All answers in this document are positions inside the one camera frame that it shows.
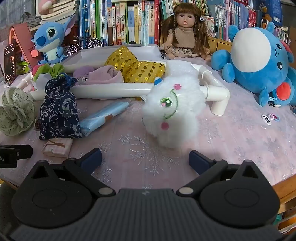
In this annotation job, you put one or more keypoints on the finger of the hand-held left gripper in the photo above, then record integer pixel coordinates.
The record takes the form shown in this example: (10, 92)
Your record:
(23, 151)

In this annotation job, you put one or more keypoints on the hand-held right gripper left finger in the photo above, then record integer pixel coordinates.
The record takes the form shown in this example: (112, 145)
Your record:
(91, 157)

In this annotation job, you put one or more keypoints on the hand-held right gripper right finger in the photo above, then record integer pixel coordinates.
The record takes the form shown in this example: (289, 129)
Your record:
(198, 160)

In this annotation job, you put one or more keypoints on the pink tissue pack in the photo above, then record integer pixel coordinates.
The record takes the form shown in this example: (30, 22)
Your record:
(56, 148)

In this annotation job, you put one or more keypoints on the light blue tissue packet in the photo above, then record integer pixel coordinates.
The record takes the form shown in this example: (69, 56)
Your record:
(99, 118)

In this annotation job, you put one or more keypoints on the green floral cloth pouch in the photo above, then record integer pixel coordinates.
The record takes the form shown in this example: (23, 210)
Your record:
(16, 111)

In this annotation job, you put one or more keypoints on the white fluffy plush toy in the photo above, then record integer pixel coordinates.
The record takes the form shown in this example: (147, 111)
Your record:
(180, 111)

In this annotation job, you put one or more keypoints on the white pipe frame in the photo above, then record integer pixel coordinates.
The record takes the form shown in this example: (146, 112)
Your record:
(115, 89)

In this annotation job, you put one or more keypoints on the pink cloth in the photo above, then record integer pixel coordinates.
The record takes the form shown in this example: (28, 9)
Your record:
(35, 69)

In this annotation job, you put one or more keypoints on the lilac sock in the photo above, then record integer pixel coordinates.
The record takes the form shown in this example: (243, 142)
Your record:
(104, 74)

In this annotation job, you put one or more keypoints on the green cloth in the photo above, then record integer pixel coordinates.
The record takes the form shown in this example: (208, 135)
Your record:
(55, 69)

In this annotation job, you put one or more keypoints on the gold sequin pillow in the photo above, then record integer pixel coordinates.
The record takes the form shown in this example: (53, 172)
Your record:
(145, 71)
(120, 59)

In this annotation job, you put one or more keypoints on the white shallow tray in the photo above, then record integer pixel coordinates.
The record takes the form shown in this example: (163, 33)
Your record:
(143, 52)

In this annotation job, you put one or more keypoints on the pink snowflake tablecloth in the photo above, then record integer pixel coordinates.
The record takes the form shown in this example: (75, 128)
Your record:
(231, 143)

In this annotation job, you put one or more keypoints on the small grey figurine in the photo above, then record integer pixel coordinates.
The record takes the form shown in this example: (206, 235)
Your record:
(8, 83)

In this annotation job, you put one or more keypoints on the white paper sheet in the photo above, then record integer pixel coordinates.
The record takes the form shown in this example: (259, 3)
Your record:
(41, 81)

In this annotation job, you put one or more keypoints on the small white tag charm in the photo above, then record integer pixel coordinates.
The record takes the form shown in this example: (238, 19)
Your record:
(267, 119)

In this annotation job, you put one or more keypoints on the dark book cover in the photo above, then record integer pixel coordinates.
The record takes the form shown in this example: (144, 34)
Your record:
(9, 62)

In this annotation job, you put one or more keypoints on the miniature black bicycle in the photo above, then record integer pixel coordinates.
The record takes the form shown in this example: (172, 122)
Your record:
(71, 49)

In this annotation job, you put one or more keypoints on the pink toy house model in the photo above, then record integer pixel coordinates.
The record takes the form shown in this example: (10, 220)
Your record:
(22, 39)

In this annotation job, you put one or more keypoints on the round blue plush toy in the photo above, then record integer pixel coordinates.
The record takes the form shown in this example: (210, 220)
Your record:
(272, 69)

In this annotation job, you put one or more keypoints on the blue alien plush toy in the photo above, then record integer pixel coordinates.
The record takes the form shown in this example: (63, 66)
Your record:
(50, 34)

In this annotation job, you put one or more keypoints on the long-haired baby doll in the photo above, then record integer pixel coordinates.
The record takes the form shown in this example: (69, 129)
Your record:
(185, 34)

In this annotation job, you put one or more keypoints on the grey crumpled cloth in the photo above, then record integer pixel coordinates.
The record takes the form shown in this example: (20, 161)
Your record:
(30, 20)

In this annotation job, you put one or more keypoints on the row of upright books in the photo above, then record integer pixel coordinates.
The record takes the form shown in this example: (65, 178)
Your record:
(120, 23)

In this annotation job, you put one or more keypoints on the stack of worn books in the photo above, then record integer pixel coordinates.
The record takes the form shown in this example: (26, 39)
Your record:
(60, 11)

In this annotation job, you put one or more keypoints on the pink plush toy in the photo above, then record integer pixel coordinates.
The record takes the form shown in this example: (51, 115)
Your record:
(45, 5)

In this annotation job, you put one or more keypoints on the blue carton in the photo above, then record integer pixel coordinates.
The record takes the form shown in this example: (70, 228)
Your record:
(272, 11)

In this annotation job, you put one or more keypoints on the wooden furniture frame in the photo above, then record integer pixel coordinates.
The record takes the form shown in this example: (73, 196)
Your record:
(285, 192)

